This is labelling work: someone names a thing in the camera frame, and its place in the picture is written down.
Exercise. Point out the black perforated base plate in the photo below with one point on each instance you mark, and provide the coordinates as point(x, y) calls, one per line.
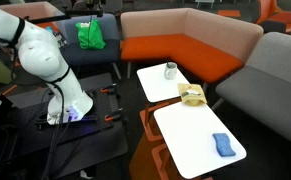
point(101, 106)

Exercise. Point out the green bag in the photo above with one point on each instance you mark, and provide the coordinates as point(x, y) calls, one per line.
point(90, 35)

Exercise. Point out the yellow paper pouch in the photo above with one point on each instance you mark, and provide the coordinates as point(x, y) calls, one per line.
point(192, 96)

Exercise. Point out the blue-gray armchair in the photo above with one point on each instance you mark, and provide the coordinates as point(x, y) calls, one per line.
point(88, 53)

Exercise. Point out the blue cloth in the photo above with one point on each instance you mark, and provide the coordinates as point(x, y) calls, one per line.
point(223, 145)

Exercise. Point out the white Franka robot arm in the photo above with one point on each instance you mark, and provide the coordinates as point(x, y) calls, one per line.
point(41, 56)

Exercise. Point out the gray sofa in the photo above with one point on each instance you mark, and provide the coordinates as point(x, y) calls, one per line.
point(268, 90)

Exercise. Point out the black cart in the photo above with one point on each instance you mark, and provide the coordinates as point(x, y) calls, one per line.
point(98, 146)

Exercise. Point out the beige sofa with orange seat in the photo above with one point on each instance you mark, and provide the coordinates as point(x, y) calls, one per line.
point(38, 10)

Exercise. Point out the beige and orange corner sofa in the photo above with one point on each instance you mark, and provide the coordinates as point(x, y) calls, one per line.
point(185, 50)

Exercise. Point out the orange chair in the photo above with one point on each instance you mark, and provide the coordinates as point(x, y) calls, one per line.
point(280, 15)

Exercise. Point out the white patterned mug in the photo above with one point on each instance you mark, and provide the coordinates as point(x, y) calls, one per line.
point(170, 71)

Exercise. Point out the orange ottoman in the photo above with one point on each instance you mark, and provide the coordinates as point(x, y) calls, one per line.
point(229, 13)

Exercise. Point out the magazine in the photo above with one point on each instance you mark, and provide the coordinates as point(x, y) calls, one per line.
point(60, 38)

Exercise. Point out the small white table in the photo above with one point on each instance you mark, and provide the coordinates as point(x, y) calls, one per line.
point(158, 83)

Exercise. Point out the large white table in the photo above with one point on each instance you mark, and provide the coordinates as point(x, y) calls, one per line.
point(191, 136)

